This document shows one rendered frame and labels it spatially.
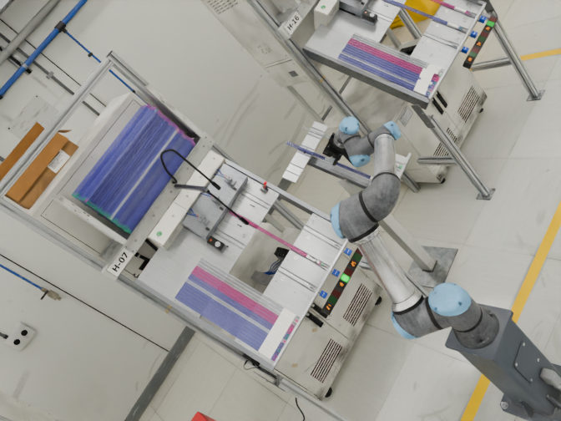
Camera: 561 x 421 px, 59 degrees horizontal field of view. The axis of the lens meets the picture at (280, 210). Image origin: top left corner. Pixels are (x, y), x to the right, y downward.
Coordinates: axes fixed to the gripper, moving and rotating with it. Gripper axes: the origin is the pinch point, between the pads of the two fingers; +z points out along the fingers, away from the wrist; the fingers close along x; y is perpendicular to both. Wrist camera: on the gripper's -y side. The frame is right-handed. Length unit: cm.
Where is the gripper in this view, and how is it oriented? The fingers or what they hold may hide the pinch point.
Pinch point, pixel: (336, 163)
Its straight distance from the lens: 227.6
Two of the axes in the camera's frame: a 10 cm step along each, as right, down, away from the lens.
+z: -1.1, 3.2, 9.4
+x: -4.7, 8.2, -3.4
